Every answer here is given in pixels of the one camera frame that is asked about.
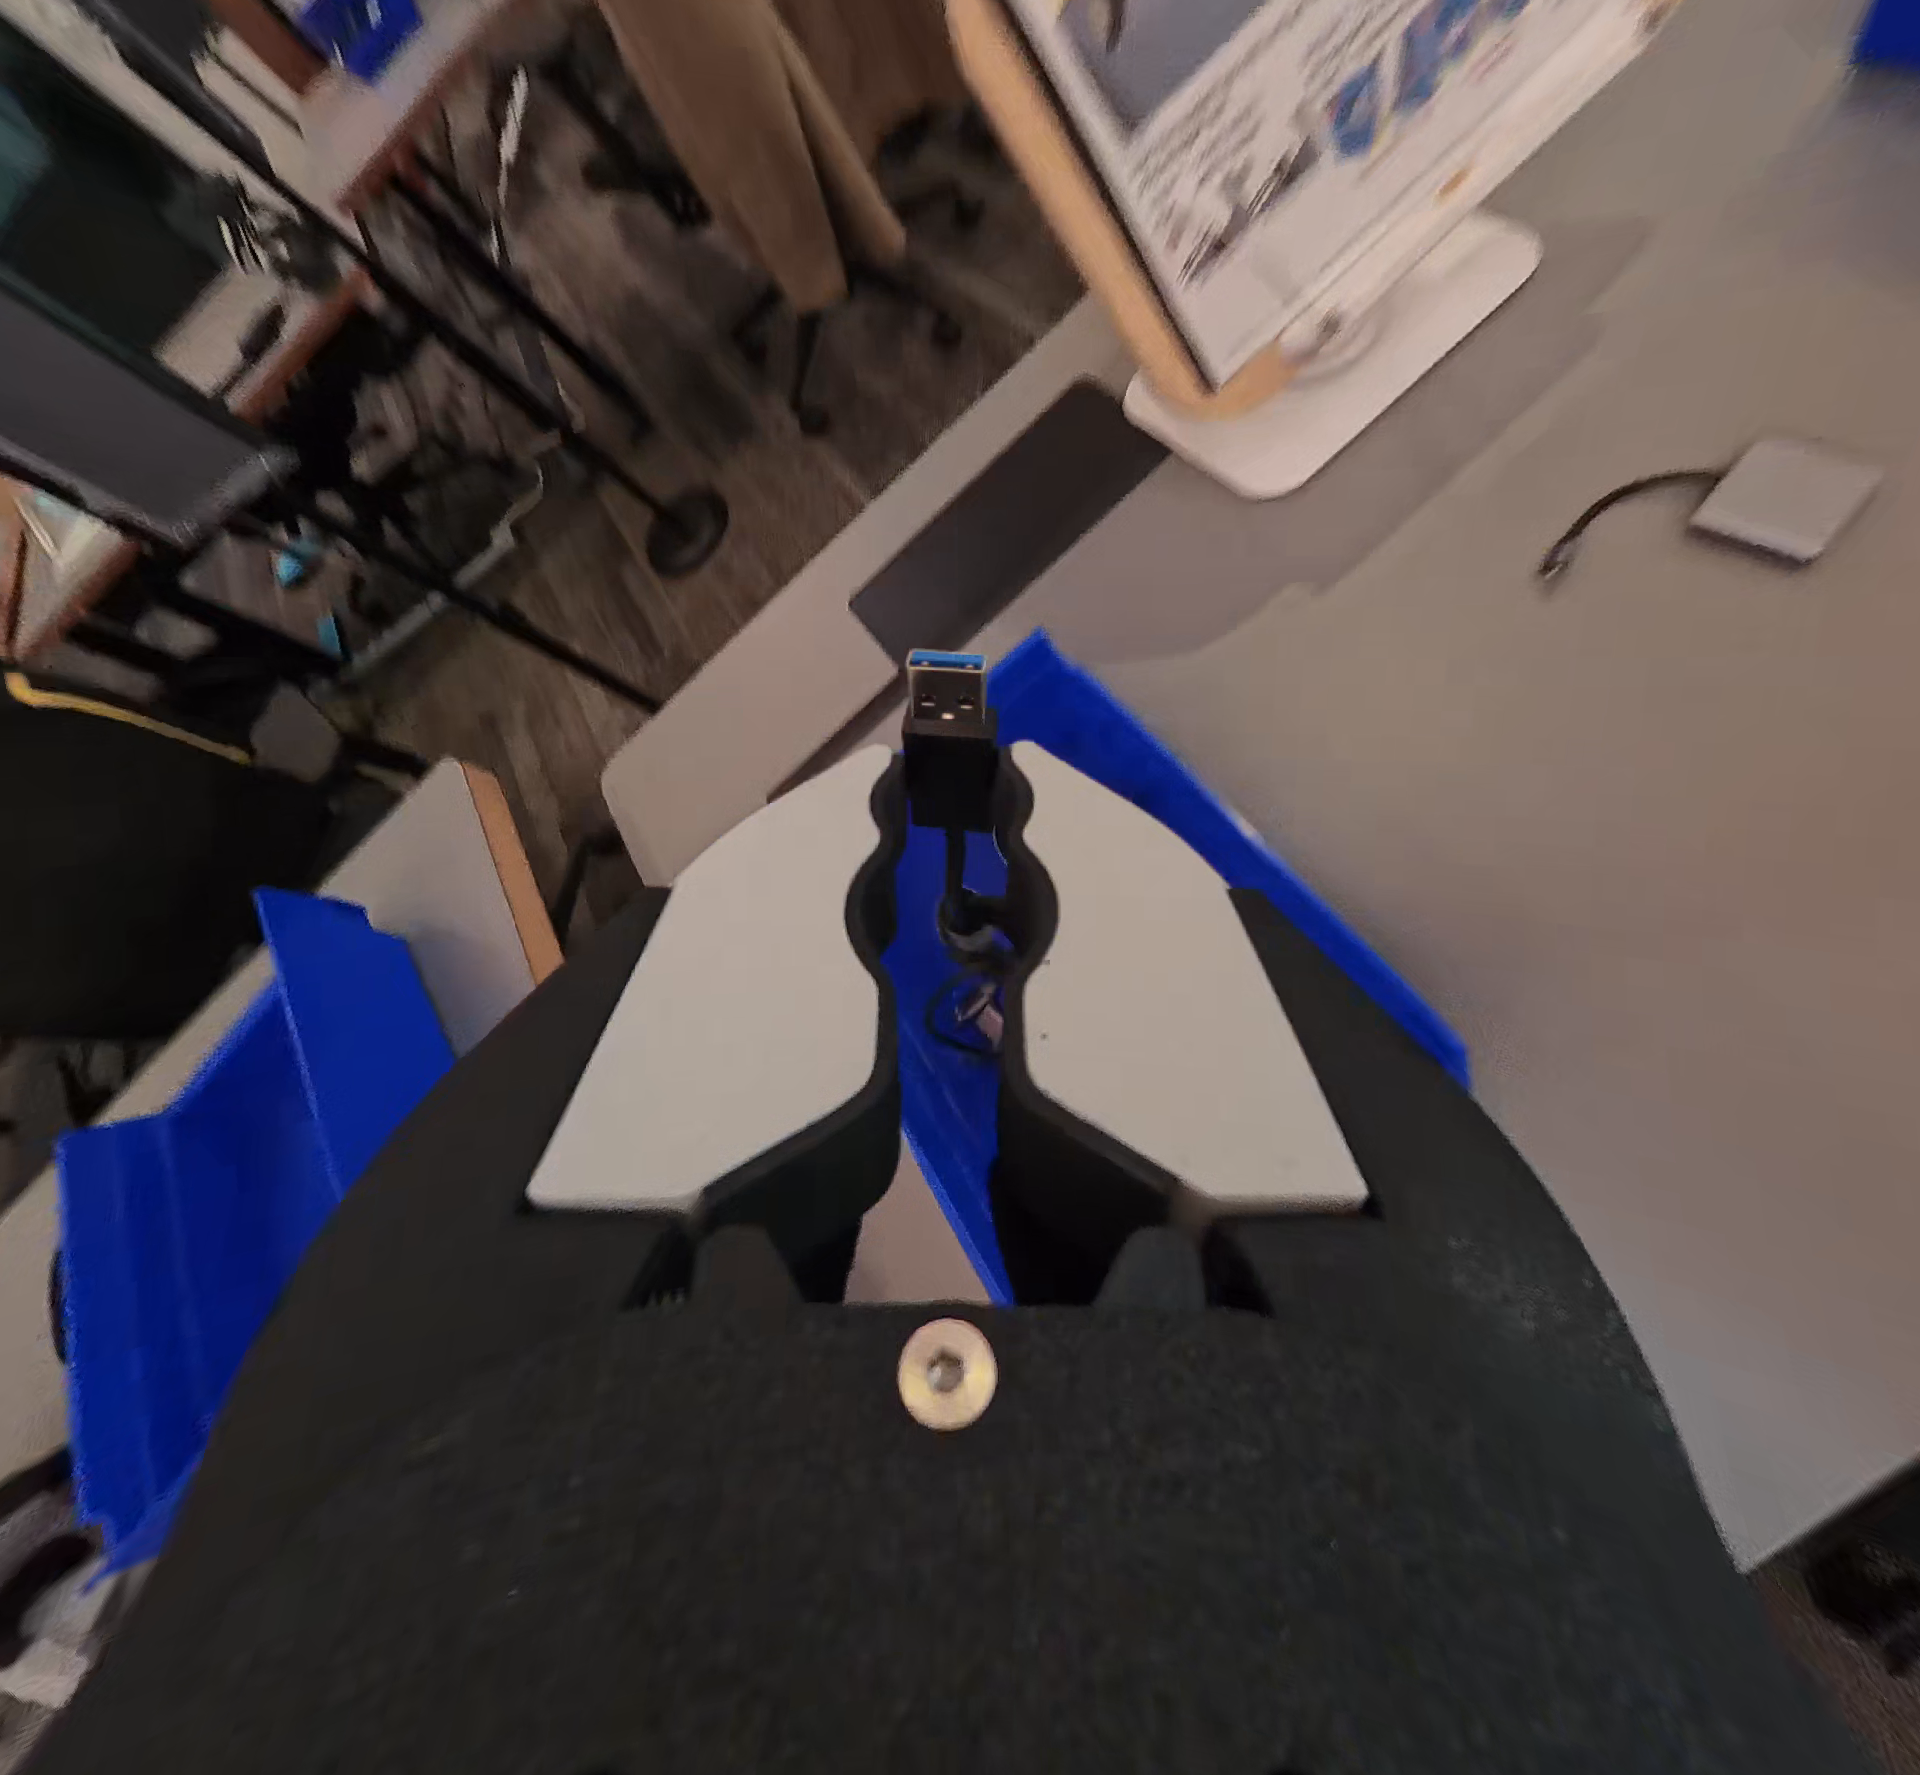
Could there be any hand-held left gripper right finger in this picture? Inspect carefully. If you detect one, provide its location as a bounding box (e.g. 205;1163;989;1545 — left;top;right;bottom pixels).
989;739;1370;1217

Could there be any black round stand base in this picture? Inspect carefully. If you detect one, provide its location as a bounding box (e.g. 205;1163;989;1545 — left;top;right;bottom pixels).
643;486;731;579

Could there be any tan hanging cloth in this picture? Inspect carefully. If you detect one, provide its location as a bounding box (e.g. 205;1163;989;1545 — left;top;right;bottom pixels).
539;0;962;310

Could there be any black multi-plug charging cable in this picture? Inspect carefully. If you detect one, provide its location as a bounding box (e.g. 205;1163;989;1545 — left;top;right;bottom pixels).
900;649;1025;1057

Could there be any printed instruction sheet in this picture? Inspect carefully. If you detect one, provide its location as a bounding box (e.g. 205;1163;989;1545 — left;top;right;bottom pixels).
922;0;1681;374

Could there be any wooden display board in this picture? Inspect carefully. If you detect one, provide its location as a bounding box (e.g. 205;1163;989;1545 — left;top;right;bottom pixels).
942;0;1733;424

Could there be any small blue shelf bin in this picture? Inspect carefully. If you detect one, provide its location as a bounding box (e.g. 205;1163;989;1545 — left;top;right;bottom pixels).
291;0;430;82

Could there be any white document stand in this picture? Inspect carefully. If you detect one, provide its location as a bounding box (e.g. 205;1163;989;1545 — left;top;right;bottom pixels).
1121;212;1548;502

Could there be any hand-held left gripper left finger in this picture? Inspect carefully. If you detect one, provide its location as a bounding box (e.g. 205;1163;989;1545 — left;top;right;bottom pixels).
523;743;906;1217

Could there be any wood-edged white desk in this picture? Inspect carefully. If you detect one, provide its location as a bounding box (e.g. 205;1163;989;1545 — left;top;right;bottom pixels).
0;755;564;1491

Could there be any grey usb hub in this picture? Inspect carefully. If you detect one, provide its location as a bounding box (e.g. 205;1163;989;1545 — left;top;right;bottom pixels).
1535;438;1888;587

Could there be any black metal shelf rack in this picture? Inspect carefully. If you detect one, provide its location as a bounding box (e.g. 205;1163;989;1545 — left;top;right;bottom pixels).
0;0;662;719

